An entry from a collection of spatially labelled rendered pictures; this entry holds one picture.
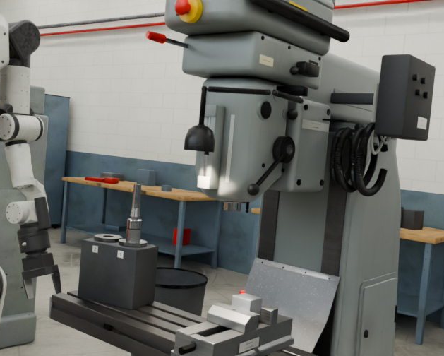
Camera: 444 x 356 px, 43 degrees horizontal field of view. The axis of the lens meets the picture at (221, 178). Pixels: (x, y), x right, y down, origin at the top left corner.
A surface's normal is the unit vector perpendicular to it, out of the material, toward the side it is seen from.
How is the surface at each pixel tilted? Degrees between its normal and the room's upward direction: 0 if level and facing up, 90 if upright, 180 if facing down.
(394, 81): 90
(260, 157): 90
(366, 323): 88
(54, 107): 90
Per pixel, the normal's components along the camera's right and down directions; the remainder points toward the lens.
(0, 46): 0.88, 0.10
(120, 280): -0.47, 0.00
